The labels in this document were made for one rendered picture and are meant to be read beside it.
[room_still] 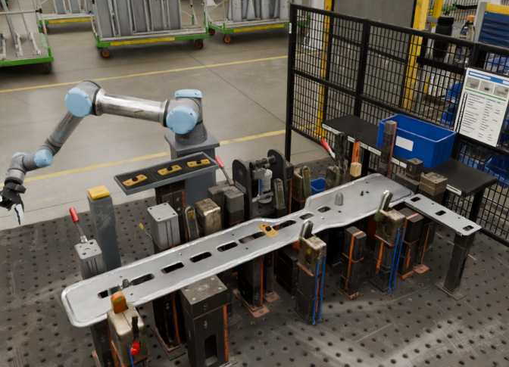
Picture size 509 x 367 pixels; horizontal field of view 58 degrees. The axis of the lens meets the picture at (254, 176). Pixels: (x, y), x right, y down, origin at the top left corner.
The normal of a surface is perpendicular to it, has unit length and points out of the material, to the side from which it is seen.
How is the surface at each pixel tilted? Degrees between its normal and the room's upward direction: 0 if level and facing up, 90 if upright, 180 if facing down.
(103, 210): 90
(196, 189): 90
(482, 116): 90
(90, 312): 0
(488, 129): 90
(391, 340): 0
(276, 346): 0
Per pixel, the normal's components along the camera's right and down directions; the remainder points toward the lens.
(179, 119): 0.08, 0.50
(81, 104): -0.18, 0.45
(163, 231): 0.55, 0.40
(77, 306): 0.00, -0.88
